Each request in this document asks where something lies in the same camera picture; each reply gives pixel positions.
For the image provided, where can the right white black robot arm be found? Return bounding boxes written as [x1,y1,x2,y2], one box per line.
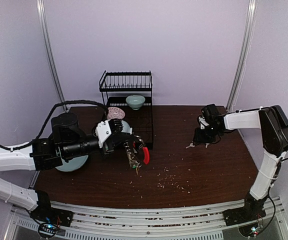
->
[190,104,288,221]

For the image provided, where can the grey slotted front rail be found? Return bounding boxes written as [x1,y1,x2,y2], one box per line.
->
[8,197,288,240]

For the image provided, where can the pale blue plate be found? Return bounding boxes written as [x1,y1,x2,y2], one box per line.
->
[56,151,89,172]

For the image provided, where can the bunch of metal keys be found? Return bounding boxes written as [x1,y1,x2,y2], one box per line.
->
[130,161,142,175]

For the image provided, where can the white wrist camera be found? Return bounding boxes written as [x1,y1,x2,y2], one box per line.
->
[197,115,209,130]
[91,118,123,149]

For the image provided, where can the aluminium frame post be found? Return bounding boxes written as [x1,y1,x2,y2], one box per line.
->
[226,0,258,112]
[36,0,65,103]

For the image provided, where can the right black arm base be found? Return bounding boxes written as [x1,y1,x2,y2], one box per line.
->
[222,192,268,226]

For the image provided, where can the pink patterned bowl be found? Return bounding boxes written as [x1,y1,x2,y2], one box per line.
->
[107,106,126,120]

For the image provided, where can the large keyring with red grip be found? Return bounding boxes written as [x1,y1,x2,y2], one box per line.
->
[123,134,151,168]

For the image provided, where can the right aluminium frame post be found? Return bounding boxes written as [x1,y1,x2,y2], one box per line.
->
[226,0,258,112]

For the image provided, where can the pale blue tilted bowl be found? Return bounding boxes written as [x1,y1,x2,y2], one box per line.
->
[121,120,133,134]

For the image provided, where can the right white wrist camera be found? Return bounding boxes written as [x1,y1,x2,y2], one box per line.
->
[197,115,209,130]

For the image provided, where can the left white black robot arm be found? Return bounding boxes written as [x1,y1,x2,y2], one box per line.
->
[0,112,133,222]

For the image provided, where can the light green ceramic bowl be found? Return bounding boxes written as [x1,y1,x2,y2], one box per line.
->
[126,94,146,110]

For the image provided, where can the scattered crumbs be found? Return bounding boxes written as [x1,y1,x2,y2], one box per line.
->
[155,153,193,195]

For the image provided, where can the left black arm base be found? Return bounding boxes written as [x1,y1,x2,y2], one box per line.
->
[30,190,74,227]

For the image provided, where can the left aluminium frame post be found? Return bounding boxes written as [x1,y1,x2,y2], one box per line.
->
[36,0,65,103]

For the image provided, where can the black wire dish rack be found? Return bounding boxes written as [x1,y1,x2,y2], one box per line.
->
[99,70,154,150]

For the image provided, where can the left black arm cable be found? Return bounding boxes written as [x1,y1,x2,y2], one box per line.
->
[0,99,115,153]

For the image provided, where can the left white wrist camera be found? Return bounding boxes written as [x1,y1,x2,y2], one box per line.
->
[91,118,123,149]

